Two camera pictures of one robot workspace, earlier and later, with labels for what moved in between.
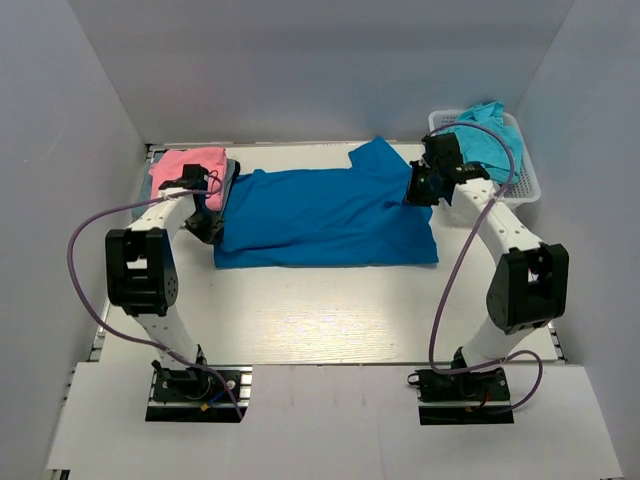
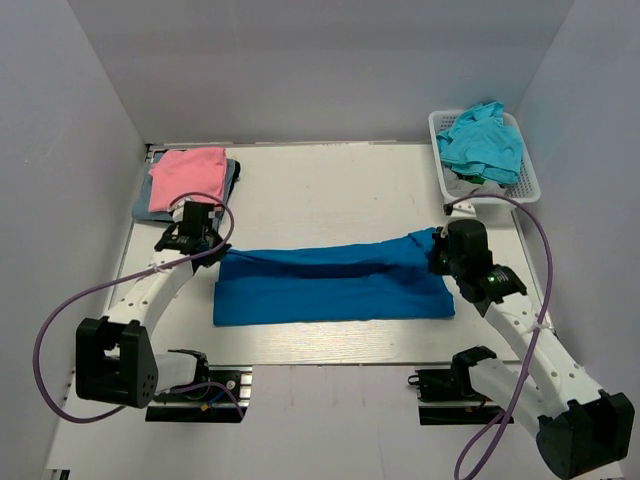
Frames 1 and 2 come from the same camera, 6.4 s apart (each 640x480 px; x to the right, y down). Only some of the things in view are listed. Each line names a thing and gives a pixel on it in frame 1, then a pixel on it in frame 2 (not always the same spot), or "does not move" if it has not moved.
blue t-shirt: (358, 216) → (378, 279)
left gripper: (213, 233) → (216, 255)
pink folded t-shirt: (169, 164) does not move
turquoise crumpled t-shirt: (485, 138) does not move
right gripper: (413, 196) → (439, 242)
